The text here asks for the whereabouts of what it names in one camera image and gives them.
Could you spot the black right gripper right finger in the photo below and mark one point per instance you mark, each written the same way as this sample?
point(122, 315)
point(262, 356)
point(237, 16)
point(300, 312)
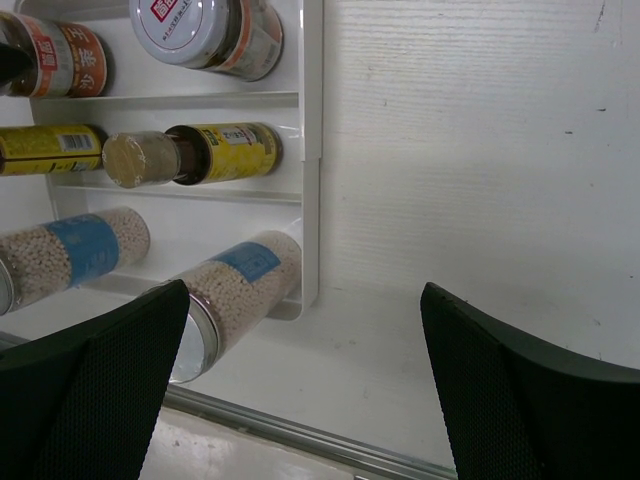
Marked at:
point(518, 407)

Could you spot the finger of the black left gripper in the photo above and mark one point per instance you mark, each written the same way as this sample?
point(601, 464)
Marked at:
point(15, 63)

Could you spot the aluminium front rail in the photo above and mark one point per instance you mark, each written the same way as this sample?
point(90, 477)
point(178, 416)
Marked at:
point(368, 462)

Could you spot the yellow bottle tan cap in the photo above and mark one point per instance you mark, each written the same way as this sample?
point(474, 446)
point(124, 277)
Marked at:
point(52, 149)

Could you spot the white stepped organizer tray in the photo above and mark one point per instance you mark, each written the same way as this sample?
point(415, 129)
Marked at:
point(191, 223)

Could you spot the pink spice jar white lid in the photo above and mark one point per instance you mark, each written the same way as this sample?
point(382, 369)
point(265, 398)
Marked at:
point(69, 59)

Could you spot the yellow bottle brown cap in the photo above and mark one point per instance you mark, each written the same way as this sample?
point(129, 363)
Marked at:
point(191, 155)

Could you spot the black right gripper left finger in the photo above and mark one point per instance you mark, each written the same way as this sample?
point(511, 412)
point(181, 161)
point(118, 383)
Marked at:
point(82, 403)

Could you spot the white can blue label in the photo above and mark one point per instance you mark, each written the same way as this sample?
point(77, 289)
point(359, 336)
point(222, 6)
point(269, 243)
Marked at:
point(230, 293)

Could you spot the white can beige label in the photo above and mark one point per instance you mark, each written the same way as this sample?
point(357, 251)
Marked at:
point(46, 259)

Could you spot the brown spice jar white lid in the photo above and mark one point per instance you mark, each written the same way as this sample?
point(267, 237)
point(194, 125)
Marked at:
point(243, 39)

